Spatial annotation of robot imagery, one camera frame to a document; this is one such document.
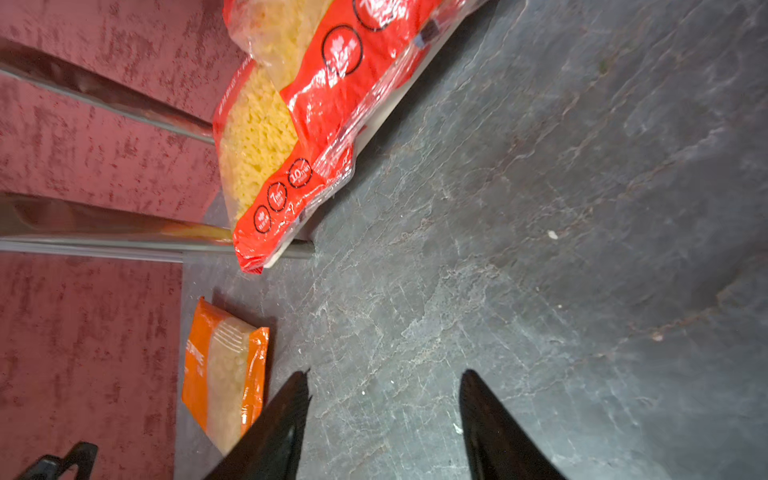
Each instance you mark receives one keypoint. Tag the large red macaroni bag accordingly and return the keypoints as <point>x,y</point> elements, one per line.
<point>325,58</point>

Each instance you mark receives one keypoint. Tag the small red macaroni bag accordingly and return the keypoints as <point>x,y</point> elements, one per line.
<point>268,178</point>

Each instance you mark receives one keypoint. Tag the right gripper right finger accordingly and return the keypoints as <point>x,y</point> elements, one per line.
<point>496,445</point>

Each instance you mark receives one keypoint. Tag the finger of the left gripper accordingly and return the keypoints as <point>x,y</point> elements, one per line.
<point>81,457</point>

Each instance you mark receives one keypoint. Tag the orange pasta bag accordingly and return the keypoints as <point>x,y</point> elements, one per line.
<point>225,370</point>

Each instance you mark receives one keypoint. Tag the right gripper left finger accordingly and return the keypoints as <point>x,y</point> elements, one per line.
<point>271,447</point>

